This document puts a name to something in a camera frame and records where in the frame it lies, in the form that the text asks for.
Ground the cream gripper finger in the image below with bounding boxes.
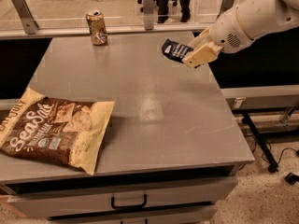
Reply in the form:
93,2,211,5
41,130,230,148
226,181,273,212
182,52,219,68
188,27,211,49

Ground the blue rxbar blueberry wrapper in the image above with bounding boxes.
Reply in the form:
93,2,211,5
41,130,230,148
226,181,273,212
162,39,193,63

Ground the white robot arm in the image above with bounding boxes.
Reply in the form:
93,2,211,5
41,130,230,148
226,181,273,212
182,0,299,67

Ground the brown sea salt chip bag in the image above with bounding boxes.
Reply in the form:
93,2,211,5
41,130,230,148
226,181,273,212
0,89,115,175

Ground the person in dark trousers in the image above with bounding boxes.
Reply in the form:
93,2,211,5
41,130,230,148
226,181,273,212
156,0,192,24

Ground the crushed metal drink can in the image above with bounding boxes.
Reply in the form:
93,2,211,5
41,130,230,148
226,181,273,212
86,9,107,46

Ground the black metal stand leg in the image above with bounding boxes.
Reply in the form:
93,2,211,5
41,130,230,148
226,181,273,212
242,112,278,174

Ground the grey lower drawer front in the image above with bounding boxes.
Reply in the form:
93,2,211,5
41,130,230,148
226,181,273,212
49,205,217,224

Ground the grey drawer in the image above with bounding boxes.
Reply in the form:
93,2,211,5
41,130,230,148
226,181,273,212
7,176,237,217
49,205,217,224

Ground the grey upper drawer front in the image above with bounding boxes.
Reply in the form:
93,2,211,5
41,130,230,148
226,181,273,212
7,176,237,217

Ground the middle metal railing bracket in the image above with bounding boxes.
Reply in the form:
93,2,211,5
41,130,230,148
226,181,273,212
143,0,154,30

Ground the grey side shelf rail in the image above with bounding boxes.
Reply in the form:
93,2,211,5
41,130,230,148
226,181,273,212
221,85,299,110

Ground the black floor cable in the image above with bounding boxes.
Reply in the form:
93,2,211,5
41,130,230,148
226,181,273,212
244,134,299,166

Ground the black upper drawer handle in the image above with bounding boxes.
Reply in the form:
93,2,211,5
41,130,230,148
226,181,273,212
110,194,148,210

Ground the left metal railing bracket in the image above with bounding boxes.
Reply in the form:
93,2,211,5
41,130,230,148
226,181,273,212
11,0,39,35

